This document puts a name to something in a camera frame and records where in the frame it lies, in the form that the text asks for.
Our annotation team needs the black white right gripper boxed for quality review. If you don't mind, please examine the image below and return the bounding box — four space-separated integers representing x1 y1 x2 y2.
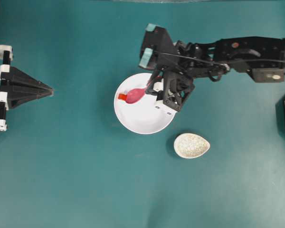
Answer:
145 67 195 113

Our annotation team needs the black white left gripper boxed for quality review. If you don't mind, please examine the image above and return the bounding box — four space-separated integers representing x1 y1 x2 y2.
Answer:
0 45 53 132

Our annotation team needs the red plastic soup spoon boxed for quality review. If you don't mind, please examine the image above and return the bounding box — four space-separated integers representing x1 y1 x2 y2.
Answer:
125 76 162 104

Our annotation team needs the small red block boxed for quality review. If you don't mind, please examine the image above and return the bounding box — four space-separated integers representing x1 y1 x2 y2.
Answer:
118 93 127 101

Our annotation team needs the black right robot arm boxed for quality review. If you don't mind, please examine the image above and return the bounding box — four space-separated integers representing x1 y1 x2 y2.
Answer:
142 37 285 112

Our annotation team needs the white round bowl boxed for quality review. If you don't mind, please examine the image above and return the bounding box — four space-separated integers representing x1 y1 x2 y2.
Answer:
114 73 176 134

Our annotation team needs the speckled ceramic spoon rest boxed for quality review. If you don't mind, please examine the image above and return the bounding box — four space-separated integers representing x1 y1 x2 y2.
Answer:
173 133 210 159

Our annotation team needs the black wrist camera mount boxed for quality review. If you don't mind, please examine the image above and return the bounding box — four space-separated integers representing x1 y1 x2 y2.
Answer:
139 23 179 70

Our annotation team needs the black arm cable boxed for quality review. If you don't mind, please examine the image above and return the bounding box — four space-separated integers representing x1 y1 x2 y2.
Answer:
152 49 285 66

